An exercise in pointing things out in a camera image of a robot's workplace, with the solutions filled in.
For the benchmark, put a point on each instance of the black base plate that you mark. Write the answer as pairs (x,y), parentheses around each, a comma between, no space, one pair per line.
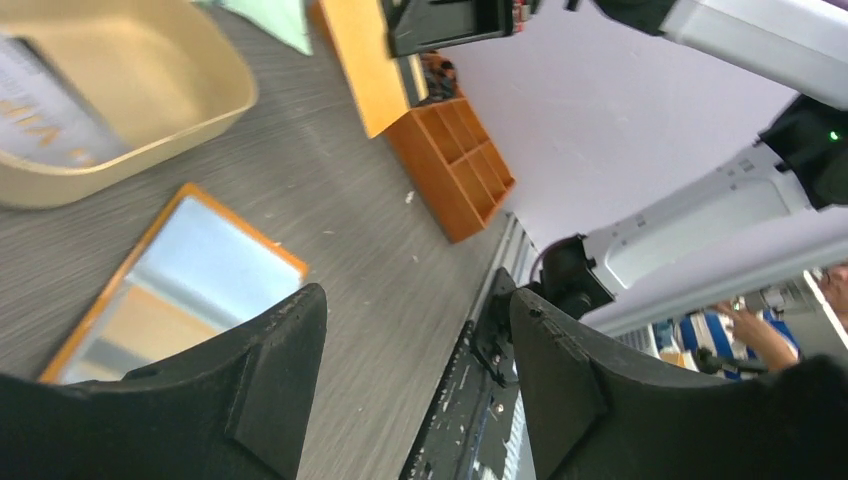
(467,429)

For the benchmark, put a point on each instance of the orange compartment organizer box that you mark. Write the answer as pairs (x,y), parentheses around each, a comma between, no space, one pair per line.
(457,170)

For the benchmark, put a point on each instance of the credit card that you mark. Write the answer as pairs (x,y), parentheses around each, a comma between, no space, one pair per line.
(44,119)

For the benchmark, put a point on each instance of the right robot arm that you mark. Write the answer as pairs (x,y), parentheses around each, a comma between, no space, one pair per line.
(646,133)

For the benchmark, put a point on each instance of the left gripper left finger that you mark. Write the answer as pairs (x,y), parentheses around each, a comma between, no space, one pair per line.
(236,406)

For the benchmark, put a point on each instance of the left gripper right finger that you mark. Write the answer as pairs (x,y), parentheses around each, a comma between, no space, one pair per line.
(598,409)

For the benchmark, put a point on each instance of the beige oval tray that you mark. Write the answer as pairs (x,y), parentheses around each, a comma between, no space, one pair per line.
(161,74)

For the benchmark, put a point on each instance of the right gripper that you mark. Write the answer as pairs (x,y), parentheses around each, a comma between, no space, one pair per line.
(421,26)

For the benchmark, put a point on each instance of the green cartoon cloth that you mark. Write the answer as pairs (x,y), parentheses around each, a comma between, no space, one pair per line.
(285,20)

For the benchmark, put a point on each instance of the person in striped shirt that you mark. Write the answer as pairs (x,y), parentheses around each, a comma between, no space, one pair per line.
(731,340)

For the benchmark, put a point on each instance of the orange leather card holder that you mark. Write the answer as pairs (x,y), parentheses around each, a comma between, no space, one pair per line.
(198,271)

